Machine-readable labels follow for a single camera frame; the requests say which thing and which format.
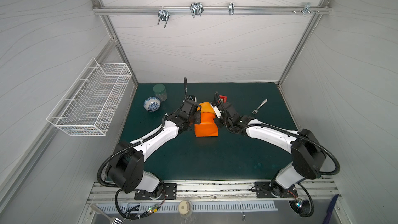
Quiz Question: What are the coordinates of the metal u-bolt clamp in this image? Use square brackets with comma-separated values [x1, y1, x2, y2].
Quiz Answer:
[157, 9, 170, 28]
[189, 3, 204, 18]

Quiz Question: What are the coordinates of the green lidded glass jar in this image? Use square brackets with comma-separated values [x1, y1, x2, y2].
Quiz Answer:
[152, 84, 167, 102]

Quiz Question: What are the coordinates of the white wire basket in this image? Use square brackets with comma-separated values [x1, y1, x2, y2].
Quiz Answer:
[46, 58, 132, 136]

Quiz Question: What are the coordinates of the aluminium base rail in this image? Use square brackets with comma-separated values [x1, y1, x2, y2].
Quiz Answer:
[86, 178, 341, 201]

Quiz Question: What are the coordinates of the blue handled tool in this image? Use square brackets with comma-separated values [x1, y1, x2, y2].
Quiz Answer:
[322, 194, 340, 224]

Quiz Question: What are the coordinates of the metal u-bolt clamp middle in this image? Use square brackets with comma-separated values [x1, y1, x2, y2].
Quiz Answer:
[189, 3, 204, 18]

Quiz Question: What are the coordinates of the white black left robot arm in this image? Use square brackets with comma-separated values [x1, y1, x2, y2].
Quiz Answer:
[96, 109, 201, 198]

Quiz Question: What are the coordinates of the aluminium cross rail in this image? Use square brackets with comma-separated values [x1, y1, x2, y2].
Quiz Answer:
[93, 4, 332, 16]

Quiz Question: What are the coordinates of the fork with white handle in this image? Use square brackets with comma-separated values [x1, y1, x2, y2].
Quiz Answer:
[252, 99, 268, 115]

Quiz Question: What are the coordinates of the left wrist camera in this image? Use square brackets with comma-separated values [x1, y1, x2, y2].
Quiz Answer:
[181, 99, 200, 116]

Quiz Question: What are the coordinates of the blue white ceramic bowl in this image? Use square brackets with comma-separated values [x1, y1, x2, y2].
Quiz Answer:
[143, 96, 161, 112]

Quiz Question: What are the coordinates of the orange wrapping paper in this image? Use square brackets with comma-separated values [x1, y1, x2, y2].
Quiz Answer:
[194, 102, 219, 138]

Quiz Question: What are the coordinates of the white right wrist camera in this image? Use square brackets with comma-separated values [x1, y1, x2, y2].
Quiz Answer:
[211, 100, 222, 119]

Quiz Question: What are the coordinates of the metal u-bolt clamp left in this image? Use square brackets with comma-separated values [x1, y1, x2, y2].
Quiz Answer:
[157, 9, 170, 28]

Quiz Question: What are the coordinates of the red tape dispenser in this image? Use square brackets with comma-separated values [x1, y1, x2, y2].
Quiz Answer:
[219, 95, 227, 103]

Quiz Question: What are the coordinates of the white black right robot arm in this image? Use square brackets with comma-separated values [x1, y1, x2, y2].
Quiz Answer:
[210, 100, 341, 198]

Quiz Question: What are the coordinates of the metal bracket clamp right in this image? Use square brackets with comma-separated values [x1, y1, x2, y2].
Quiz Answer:
[292, 3, 320, 16]

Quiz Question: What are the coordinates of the metal ring clamp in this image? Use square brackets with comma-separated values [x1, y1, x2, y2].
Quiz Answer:
[229, 3, 235, 16]

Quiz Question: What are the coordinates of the round white puck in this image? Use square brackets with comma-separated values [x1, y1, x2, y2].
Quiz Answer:
[178, 200, 193, 218]

